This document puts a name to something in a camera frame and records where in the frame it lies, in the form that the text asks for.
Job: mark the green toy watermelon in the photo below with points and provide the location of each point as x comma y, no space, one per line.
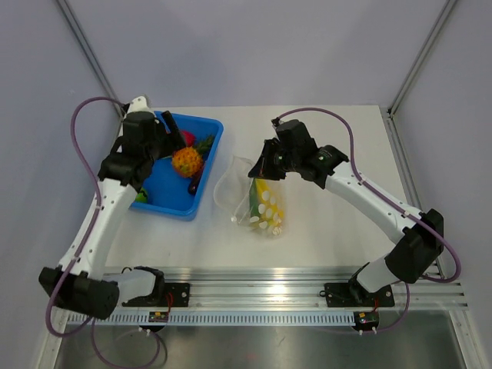
142,196

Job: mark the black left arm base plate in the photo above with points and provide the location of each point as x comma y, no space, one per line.
176,294

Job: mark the clear dotted zip top bag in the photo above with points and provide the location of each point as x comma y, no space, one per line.
231,192

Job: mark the green toy pepper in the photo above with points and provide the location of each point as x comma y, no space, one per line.
254,200

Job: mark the pink toy dragon fruit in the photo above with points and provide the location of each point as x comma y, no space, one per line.
188,137

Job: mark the yellow toy banana bunch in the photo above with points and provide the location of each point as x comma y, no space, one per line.
272,208

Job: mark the white slotted cable duct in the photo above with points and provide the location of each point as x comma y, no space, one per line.
229,318

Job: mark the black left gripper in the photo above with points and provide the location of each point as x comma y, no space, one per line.
176,135

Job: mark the aluminium mounting rail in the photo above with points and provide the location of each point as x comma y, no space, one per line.
268,289

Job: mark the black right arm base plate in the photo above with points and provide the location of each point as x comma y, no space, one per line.
338,294

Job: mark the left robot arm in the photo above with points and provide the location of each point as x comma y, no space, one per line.
78,283

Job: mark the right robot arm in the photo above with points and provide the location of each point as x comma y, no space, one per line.
414,233

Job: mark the orange toy pineapple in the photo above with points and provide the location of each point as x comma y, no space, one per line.
188,161

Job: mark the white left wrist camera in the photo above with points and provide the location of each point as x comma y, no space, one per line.
140,103

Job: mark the blue plastic bin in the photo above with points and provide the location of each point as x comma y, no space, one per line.
167,191

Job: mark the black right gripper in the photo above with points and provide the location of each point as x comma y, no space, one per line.
264,168

